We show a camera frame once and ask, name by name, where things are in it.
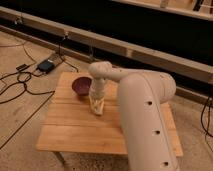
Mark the black cable at right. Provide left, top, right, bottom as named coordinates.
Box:
left=200, top=94, right=213, bottom=138

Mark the black power adapter box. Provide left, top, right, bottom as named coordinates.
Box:
left=37, top=60, right=55, bottom=73

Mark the black floor cable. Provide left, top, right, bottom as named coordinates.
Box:
left=0, top=69, right=56, bottom=105

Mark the wooden beam frame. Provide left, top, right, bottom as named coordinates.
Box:
left=0, top=5, right=213, bottom=85

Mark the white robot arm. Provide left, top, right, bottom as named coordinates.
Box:
left=89, top=61, right=180, bottom=171

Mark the wooden table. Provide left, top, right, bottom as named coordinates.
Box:
left=35, top=71, right=184, bottom=171

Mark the small black device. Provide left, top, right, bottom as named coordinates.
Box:
left=16, top=64, right=29, bottom=71

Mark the purple bowl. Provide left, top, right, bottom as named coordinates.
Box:
left=72, top=77, right=92, bottom=96

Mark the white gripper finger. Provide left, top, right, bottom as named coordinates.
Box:
left=97, top=98, right=104, bottom=114
left=89, top=96, right=97, bottom=112

